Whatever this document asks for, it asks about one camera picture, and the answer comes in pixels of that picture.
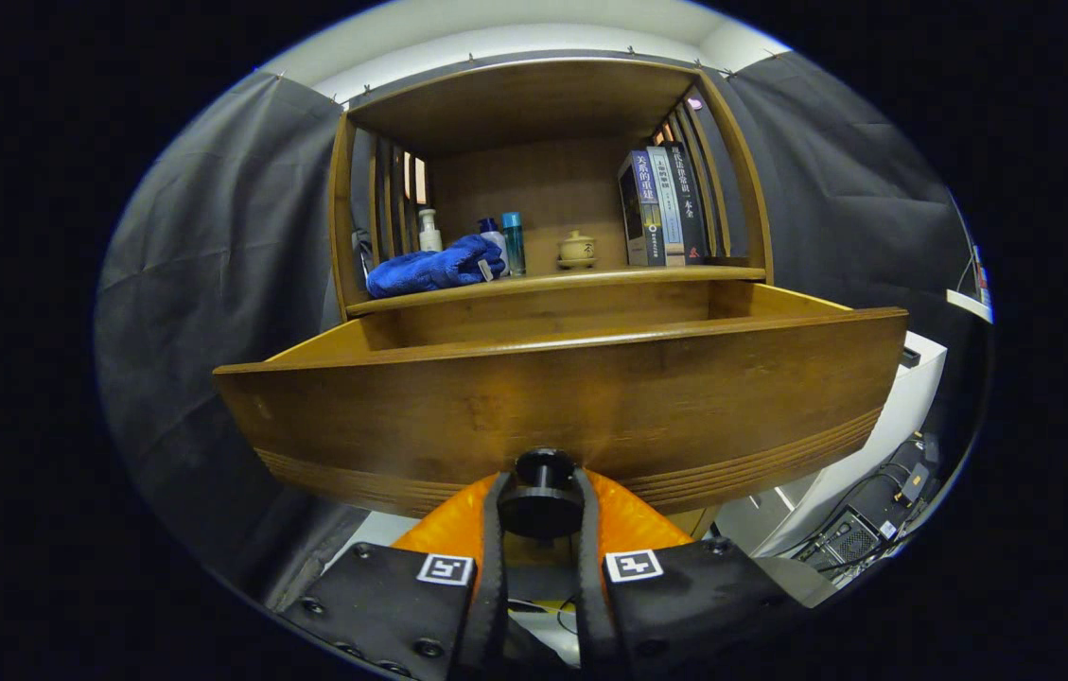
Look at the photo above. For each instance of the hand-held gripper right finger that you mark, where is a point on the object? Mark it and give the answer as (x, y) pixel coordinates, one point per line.
(694, 605)

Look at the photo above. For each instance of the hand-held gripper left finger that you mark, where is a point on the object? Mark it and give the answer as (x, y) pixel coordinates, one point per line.
(373, 605)

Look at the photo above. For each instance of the wooden drawer with black knob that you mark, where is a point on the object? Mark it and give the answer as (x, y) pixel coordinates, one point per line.
(590, 397)

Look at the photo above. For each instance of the wooden countertop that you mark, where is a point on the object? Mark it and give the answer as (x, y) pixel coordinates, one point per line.
(543, 281)

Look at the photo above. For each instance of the black computer case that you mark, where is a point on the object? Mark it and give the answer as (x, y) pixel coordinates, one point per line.
(850, 539)

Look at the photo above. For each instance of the blue folded towel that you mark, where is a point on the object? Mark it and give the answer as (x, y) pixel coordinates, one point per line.
(429, 270)

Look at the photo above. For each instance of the white pump bottle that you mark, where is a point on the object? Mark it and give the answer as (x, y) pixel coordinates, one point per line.
(429, 236)

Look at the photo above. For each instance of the beige lidded teacup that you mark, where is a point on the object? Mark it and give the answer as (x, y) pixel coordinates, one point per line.
(577, 248)

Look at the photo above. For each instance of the teal slim bottle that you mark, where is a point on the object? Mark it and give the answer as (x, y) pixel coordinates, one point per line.
(514, 241)

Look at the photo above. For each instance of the white bottle with blue cap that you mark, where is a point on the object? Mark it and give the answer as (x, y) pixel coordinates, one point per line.
(496, 232)

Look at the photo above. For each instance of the book with blue spine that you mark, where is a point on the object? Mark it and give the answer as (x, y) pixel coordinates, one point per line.
(645, 208)

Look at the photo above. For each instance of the book with white spine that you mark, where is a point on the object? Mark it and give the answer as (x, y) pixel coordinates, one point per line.
(668, 203)

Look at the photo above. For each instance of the white side table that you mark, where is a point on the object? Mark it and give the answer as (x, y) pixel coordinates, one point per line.
(969, 305)

